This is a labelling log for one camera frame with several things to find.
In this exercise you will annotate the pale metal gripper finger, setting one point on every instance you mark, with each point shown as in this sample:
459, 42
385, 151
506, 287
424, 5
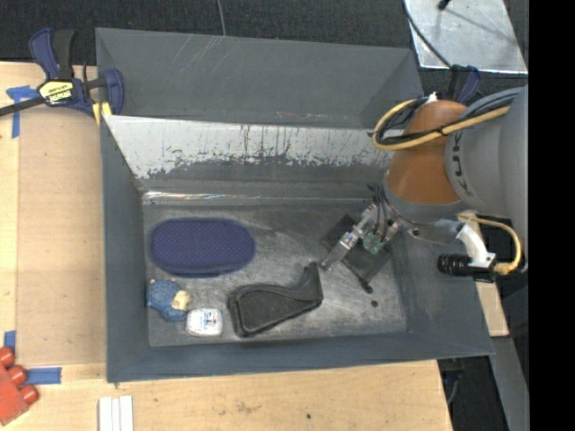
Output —
338, 253

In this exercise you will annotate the black fabric pouch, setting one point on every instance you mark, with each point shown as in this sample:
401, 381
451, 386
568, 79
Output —
269, 305

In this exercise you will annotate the dark blue dotted oval pad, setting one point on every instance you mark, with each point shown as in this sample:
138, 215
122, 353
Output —
202, 246

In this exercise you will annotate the small white packet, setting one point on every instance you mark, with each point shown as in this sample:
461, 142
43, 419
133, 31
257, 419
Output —
204, 322

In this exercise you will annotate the blue and beige toy animal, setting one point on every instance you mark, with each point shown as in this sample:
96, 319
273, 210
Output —
162, 295

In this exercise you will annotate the grey metal bin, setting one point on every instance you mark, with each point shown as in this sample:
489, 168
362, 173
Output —
251, 83

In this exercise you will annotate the black cylinder on white bracket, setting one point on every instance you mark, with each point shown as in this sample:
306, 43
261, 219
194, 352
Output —
471, 258

